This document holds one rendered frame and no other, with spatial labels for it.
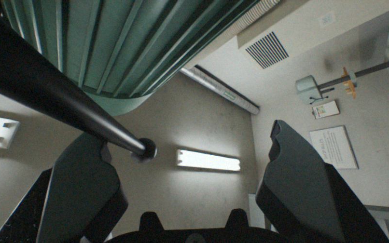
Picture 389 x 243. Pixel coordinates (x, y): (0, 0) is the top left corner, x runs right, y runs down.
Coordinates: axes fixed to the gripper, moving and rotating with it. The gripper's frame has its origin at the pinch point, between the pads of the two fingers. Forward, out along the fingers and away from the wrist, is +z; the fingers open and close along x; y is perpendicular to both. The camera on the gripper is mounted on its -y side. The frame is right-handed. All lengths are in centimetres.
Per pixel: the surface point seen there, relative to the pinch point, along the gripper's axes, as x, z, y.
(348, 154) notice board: 226, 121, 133
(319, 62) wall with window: 182, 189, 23
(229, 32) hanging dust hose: 41, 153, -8
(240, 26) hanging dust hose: 49, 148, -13
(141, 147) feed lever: -5.3, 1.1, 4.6
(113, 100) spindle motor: -9.0, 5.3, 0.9
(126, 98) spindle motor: -7.7, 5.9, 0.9
